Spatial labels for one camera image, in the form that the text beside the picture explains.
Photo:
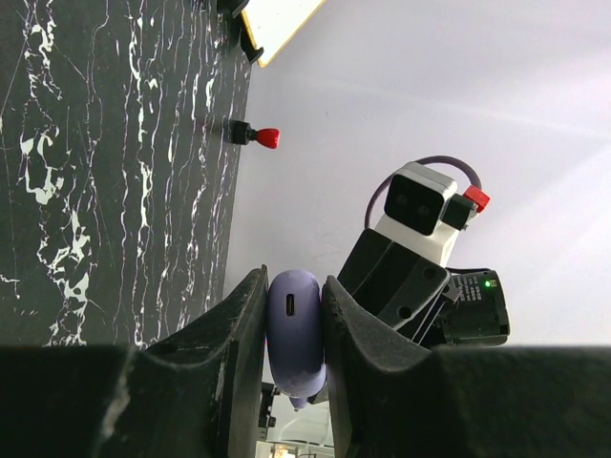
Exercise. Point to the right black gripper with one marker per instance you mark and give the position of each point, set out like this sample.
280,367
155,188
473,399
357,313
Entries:
395,284

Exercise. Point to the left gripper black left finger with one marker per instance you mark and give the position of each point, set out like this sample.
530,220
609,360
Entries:
197,393

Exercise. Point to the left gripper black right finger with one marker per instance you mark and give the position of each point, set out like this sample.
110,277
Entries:
389,397

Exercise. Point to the purple round earbud case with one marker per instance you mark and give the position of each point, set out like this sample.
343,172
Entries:
294,336

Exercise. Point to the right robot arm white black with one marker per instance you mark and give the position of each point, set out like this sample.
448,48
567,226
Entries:
473,311

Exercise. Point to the red emergency stop button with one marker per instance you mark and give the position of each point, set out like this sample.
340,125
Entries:
242,133

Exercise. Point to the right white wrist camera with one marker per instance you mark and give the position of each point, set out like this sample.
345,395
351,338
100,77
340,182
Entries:
425,204

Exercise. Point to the small whiteboard with wooden frame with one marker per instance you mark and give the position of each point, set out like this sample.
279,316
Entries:
266,26

